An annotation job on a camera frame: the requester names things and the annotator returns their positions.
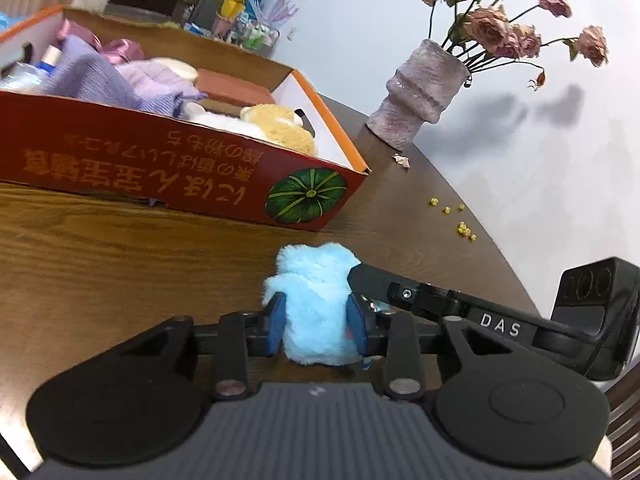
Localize clear plastic bundle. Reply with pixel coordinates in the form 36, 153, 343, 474
0, 63, 49, 93

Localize light blue plush toy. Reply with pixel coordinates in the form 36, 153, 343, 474
262, 243, 374, 370

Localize yellow dog plush toy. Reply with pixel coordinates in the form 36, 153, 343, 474
240, 104, 317, 156

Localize pink satin cloth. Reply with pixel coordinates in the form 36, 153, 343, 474
55, 20, 144, 65

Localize pale pink towel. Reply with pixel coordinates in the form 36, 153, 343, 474
115, 61, 205, 118

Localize white round sponge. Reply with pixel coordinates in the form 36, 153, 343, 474
181, 102, 267, 141

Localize red orange cardboard box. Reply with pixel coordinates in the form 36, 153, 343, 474
1, 6, 369, 231

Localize yellow petal crumbs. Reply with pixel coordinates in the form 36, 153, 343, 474
427, 197, 478, 243

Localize fallen rose petal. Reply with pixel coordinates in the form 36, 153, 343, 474
393, 154, 410, 170

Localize pink textured vase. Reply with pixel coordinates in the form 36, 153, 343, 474
366, 39, 470, 152

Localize purple knitted cloth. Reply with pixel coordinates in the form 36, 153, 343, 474
40, 36, 140, 110

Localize cluttered wire storage rack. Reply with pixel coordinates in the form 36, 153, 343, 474
182, 0, 299, 58

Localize dried pink rose bouquet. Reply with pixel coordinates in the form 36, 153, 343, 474
422, 0, 608, 91

